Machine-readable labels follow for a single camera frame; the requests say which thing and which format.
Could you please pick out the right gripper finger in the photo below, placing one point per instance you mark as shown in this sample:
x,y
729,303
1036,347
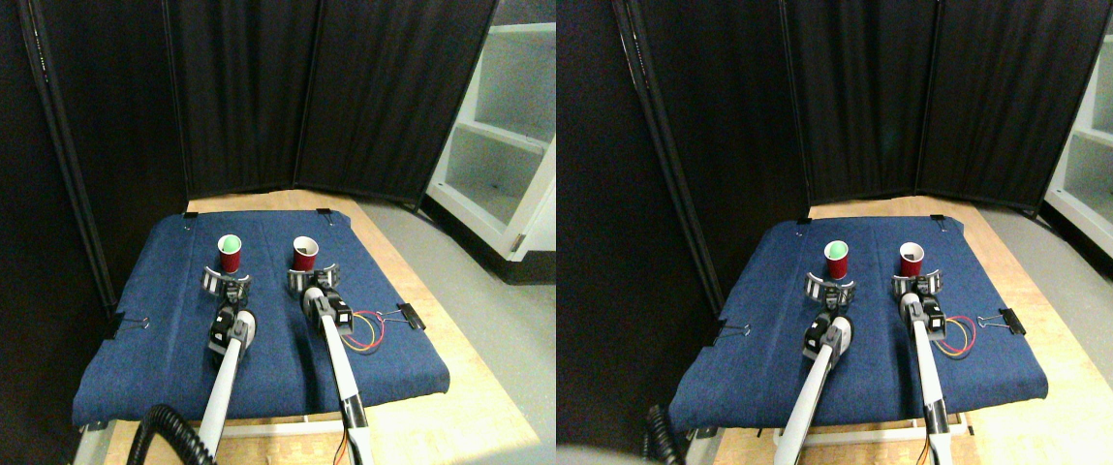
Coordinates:
x,y
296,281
935,280
901,286
331,275

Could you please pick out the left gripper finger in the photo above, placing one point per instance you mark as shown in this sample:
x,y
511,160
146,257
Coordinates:
x,y
816,289
242,286
847,291
211,283

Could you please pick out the black curtain stand pole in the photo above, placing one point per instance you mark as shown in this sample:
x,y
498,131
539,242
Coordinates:
x,y
72,145
667,145

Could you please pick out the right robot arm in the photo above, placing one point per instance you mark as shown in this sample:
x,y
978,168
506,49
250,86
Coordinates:
x,y
343,378
929,387

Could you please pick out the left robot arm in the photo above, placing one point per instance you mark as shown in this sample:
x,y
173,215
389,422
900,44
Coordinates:
x,y
227,387
813,397

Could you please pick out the white table frame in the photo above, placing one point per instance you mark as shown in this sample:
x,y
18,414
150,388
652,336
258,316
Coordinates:
x,y
89,448
699,450

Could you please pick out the red cup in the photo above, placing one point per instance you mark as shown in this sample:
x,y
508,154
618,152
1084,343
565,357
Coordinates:
x,y
231,258
912,263
305,258
838,263

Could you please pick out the dark blue cloth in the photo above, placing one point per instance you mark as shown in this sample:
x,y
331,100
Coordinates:
x,y
876,378
275,373

